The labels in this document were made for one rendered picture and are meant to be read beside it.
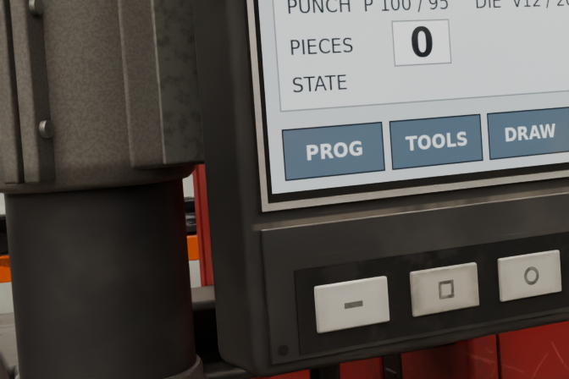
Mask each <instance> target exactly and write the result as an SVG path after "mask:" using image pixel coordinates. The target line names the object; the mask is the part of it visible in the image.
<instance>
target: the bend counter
mask: <svg viewBox="0 0 569 379"><path fill-rule="evenodd" d="M391 25H392V38H393V51H394V64H395V67H400V66H415V65H430V64H446V63H452V62H451V49H450V23H449V19H417V20H391Z"/></svg>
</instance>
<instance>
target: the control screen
mask: <svg viewBox="0 0 569 379"><path fill-rule="evenodd" d="M258 5H259V17H260V29H261V40H262V63H263V75H264V87H265V99H266V110H267V122H268V145H269V157H270V169H271V180H272V192H273V194H278V193H285V192H294V191H302V190H316V189H325V188H333V187H340V186H348V185H357V184H371V183H379V182H388V181H396V180H403V179H419V178H426V177H434V176H443V175H451V174H458V173H474V172H482V171H489V170H497V169H506V168H520V167H528V166H537V165H544V164H552V163H560V162H569V0H258ZM417 19H449V23H450V49H451V62H452V63H446V64H430V65H415V66H400V67H395V64H394V51H393V38H392V25H391V20H417Z"/></svg>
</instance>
